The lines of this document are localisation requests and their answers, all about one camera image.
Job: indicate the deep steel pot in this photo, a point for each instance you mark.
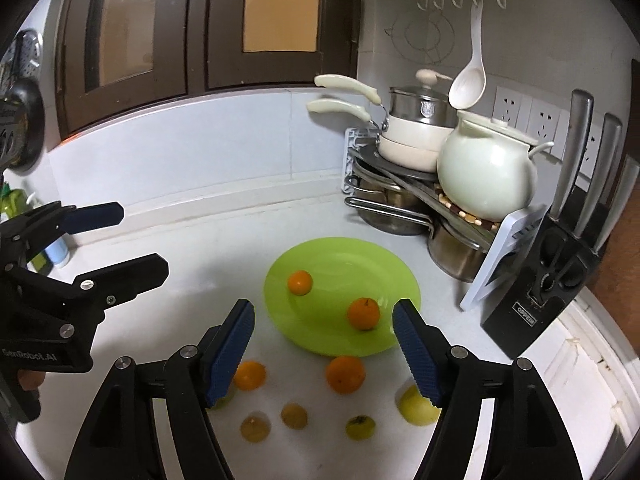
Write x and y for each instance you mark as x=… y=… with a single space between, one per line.
x=455 y=255

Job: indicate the black knife block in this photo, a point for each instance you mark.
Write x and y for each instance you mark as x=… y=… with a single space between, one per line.
x=525 y=310

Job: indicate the brown wooden cutting board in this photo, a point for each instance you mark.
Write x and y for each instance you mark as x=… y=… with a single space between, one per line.
x=620 y=275

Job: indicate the grey and white pot rack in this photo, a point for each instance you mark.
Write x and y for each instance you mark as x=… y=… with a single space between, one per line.
x=495 y=270

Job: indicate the orange with stem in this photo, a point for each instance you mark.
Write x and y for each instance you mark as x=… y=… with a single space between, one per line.
x=364 y=314

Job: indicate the wide steel pot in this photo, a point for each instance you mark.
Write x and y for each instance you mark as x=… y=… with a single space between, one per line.
x=385 y=210

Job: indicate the white ladle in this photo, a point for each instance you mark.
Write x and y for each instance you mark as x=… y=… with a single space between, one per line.
x=467 y=87

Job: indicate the small orange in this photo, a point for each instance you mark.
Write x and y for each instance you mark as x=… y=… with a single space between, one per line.
x=300 y=283

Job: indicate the green bottle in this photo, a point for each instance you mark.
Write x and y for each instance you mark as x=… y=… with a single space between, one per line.
x=12 y=202

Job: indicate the steel lid with cream knob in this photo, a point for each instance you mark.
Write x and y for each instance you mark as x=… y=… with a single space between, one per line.
x=427 y=80

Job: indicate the large orange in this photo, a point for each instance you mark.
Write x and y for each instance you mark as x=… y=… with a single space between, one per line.
x=345 y=375

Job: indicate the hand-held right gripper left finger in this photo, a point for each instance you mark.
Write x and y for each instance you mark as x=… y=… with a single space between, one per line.
x=231 y=355

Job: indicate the green plate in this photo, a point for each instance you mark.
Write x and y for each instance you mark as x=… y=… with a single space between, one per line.
x=340 y=270

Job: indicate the perforated metal steamer plate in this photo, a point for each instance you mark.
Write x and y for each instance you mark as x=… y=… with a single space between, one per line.
x=25 y=55

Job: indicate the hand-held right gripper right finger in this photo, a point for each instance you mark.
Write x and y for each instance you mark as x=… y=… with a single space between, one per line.
x=416 y=355

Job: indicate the white bottle with blue base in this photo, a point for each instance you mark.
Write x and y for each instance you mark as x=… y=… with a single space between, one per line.
x=59 y=255

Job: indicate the black scissors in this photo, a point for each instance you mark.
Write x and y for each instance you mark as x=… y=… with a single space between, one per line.
x=560 y=272

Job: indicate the black round pan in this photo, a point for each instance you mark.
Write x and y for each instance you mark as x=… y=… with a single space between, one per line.
x=22 y=125

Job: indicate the wooden bead trivet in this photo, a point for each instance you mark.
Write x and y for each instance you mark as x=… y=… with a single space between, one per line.
x=472 y=219

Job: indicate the white wall outlet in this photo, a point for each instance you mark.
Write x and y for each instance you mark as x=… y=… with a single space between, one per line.
x=547 y=120
x=510 y=107
x=595 y=142

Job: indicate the green apple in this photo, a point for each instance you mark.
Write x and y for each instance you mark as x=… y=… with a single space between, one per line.
x=415 y=408

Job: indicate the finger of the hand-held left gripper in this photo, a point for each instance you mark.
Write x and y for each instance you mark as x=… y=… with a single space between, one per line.
x=130 y=274
x=95 y=216

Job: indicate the yellow-green fruit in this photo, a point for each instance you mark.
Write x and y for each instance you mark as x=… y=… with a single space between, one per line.
x=224 y=402

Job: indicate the white ceramic pot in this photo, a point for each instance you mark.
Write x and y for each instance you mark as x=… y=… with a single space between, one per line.
x=485 y=175

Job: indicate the dark wooden window frame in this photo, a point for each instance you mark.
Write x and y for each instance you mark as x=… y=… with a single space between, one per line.
x=70 y=60
x=220 y=67

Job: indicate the small green fruit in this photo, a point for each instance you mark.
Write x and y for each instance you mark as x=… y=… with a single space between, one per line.
x=360 y=428

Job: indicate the person's left hand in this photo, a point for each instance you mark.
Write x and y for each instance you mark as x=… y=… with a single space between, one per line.
x=30 y=380

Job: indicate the small brown fruit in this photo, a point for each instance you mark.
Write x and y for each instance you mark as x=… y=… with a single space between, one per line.
x=294 y=416
x=255 y=428

